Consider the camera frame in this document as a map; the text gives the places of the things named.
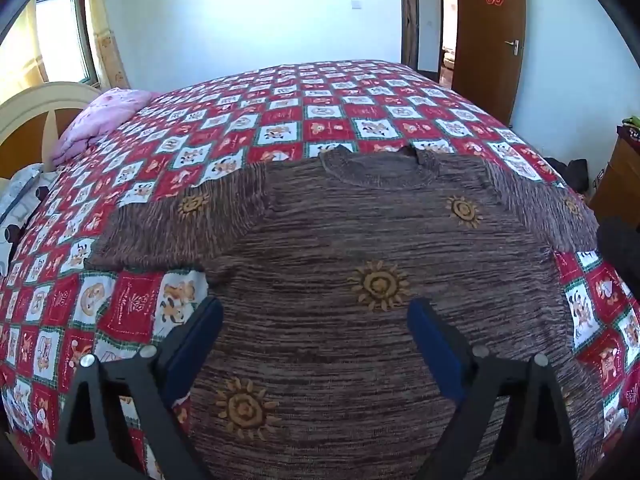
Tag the narrow brown hallway door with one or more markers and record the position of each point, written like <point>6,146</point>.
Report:
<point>410,20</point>

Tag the black bag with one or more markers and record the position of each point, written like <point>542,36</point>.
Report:
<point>572,172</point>

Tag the brown wooden door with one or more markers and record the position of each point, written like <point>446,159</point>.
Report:
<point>485,70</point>

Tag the green item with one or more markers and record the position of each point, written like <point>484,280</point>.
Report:
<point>631,122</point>

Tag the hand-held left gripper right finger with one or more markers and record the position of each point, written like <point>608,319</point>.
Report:
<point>437,347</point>

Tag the yellow patterned curtain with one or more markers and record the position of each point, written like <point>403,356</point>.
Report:
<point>107,35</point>

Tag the brown wooden cabinet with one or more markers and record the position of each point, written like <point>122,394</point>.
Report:
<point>620,175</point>

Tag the pink pillow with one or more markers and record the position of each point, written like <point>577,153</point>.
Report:
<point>100,115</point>

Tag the window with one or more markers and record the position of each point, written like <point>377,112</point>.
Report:
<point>60,35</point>

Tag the brown knit sweater sun motifs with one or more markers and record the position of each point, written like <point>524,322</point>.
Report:
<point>325,220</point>

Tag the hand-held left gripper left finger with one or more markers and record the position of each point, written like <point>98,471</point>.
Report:
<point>192,345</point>

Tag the cream wooden headboard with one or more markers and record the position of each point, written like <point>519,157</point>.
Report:
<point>30,110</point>

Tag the black and white patterned pillow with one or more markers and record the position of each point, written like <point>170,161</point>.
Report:
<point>20,200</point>

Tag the red checkered printed bedspread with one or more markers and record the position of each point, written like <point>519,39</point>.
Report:
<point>320,105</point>

